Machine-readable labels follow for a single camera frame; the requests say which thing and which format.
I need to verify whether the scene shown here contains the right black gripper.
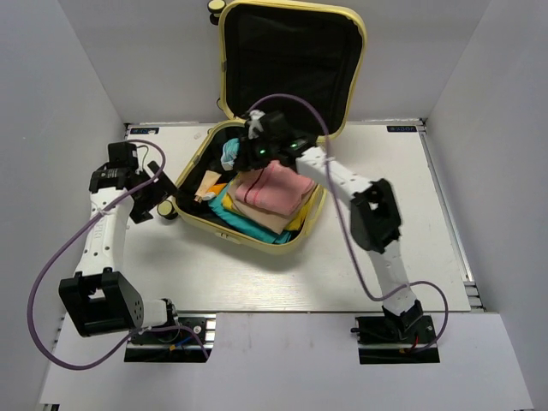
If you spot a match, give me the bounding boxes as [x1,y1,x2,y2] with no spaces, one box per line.
[234,132,278,172]

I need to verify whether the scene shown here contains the pink striped towel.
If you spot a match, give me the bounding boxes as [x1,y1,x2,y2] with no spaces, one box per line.
[235,160,315,216]

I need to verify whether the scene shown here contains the teal cat-ear headphones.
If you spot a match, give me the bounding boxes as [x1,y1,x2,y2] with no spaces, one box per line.
[220,138,242,171]

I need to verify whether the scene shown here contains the orange sunscreen tube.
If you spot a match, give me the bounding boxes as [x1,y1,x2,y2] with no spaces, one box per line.
[202,183,226,201]

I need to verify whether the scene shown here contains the teal cloth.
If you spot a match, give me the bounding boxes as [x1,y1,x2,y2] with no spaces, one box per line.
[208,188,299,245]

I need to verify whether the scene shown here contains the yellow suitcase with black lining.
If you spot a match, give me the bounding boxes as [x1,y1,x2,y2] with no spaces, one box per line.
[174,1,367,255]

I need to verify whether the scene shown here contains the yellow cloth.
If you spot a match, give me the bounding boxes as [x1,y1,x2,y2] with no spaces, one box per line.
[211,182,316,235]

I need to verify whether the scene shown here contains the beige cosmetic tube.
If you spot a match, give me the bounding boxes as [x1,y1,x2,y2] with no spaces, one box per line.
[194,170,221,203]

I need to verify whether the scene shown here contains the beige cloth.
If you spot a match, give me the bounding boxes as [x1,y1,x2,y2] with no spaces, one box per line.
[222,180,299,234]

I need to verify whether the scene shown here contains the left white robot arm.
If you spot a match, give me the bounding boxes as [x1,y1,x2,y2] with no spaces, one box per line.
[58,140,181,342]

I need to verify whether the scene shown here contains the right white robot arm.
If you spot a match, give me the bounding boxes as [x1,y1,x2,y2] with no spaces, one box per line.
[234,110,423,342]

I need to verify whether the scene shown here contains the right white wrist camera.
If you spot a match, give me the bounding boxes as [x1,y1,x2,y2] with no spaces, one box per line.
[246,110,265,140]

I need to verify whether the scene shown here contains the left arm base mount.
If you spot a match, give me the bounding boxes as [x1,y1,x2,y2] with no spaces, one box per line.
[124,313,216,364]

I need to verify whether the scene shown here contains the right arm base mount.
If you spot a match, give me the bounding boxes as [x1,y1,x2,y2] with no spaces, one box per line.
[350,316,440,365]

